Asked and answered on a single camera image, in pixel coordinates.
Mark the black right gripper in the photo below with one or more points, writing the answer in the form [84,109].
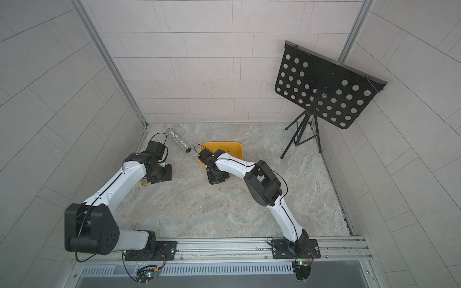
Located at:
[212,179]

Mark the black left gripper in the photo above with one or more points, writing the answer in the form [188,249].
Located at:
[168,176]

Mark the yellow plastic storage box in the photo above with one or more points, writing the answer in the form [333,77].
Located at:
[235,149]

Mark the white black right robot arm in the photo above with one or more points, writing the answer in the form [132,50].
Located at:
[264,187]

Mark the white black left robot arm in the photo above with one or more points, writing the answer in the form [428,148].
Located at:
[90,227]

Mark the glittery silver tube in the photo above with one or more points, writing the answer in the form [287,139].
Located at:
[178,140]

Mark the left circuit board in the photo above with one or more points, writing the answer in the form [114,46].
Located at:
[146,274]

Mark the circuit board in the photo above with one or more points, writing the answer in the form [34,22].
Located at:
[302,270]
[146,274]

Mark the right circuit board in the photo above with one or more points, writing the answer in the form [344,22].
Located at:
[302,270]

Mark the black music stand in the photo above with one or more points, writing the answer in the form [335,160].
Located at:
[324,89]

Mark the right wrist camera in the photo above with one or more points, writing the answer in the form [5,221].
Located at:
[204,155]

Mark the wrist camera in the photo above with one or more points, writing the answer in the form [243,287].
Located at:
[158,150]
[204,155]

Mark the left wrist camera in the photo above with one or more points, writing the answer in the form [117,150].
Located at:
[158,150]

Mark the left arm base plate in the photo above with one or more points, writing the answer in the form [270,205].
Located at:
[163,250]

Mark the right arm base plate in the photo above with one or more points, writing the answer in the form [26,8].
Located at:
[284,249]

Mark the aluminium mounting rail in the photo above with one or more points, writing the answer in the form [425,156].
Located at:
[258,249]

